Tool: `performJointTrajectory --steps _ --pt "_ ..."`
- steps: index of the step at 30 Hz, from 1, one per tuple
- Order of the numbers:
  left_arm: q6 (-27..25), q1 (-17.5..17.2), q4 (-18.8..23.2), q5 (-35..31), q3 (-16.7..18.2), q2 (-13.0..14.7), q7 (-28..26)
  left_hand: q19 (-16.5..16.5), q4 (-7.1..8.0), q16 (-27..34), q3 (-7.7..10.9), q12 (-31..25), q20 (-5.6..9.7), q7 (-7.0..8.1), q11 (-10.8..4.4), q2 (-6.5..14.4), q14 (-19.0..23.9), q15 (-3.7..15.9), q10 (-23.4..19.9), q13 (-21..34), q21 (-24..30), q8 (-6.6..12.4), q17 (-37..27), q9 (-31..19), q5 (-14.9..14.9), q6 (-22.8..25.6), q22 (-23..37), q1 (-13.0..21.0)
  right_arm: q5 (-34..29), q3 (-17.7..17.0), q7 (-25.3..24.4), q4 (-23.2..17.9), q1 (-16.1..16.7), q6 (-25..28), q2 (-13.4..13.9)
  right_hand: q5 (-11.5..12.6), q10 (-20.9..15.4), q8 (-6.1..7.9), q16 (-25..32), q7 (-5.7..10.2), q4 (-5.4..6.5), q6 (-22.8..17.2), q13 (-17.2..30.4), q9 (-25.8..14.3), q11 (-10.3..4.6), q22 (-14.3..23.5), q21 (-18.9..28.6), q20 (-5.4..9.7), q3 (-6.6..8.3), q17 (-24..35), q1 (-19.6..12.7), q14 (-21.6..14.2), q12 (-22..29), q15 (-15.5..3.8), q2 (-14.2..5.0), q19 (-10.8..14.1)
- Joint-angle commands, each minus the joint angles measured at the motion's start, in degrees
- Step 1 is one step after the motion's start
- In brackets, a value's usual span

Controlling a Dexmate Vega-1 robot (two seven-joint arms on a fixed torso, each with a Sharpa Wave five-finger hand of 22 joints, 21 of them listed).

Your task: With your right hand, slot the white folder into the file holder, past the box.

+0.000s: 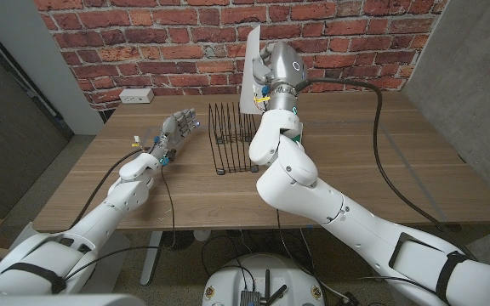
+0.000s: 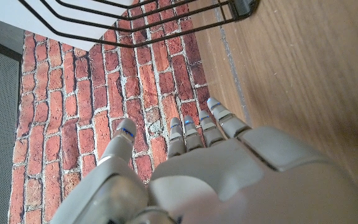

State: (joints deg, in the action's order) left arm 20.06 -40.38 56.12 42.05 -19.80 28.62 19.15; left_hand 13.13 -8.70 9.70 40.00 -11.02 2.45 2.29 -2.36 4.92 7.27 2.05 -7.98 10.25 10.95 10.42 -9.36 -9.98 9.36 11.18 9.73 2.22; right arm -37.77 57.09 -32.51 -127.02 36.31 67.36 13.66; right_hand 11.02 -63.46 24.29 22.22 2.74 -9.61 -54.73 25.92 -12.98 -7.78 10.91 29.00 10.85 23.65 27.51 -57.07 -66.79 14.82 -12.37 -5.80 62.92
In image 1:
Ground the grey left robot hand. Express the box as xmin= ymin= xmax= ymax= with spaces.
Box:
xmin=149 ymin=108 xmax=201 ymax=166

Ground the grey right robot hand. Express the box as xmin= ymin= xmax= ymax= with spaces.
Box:
xmin=251 ymin=41 xmax=306 ymax=93

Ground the white paper sheet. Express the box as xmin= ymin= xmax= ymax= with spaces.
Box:
xmin=239 ymin=25 xmax=271 ymax=116

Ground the white power outlet strip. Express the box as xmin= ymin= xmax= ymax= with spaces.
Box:
xmin=118 ymin=88 xmax=155 ymax=105

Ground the brick print backdrop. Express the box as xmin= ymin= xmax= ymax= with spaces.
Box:
xmin=34 ymin=0 xmax=450 ymax=111

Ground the black round floor object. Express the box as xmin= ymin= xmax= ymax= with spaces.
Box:
xmin=162 ymin=230 xmax=195 ymax=252

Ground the white table leg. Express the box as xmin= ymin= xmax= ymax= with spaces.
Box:
xmin=140 ymin=230 xmax=164 ymax=286

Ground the white robot torso base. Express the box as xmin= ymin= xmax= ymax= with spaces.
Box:
xmin=201 ymin=253 xmax=326 ymax=306

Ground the black power adapter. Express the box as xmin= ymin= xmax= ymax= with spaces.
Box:
xmin=340 ymin=291 xmax=362 ymax=306

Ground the black wire file holder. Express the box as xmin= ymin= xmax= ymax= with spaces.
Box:
xmin=208 ymin=100 xmax=260 ymax=176

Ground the thin black left wrist cable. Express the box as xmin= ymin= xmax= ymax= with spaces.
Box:
xmin=64 ymin=165 xmax=178 ymax=281

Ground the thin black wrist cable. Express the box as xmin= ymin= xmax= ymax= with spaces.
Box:
xmin=64 ymin=165 xmax=178 ymax=281
xmin=275 ymin=207 xmax=399 ymax=281

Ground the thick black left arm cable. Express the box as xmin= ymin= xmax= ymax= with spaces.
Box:
xmin=68 ymin=146 xmax=148 ymax=230

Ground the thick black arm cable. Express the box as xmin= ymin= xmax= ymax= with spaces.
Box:
xmin=295 ymin=77 xmax=480 ymax=263
xmin=68 ymin=146 xmax=148 ymax=230

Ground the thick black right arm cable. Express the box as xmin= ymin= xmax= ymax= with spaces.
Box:
xmin=295 ymin=77 xmax=480 ymax=263

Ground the black floor cable loop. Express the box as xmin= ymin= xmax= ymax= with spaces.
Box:
xmin=201 ymin=235 xmax=257 ymax=292

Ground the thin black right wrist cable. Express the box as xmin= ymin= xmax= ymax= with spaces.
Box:
xmin=275 ymin=207 xmax=399 ymax=281

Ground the white floor cable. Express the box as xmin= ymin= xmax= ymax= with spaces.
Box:
xmin=299 ymin=228 xmax=350 ymax=303

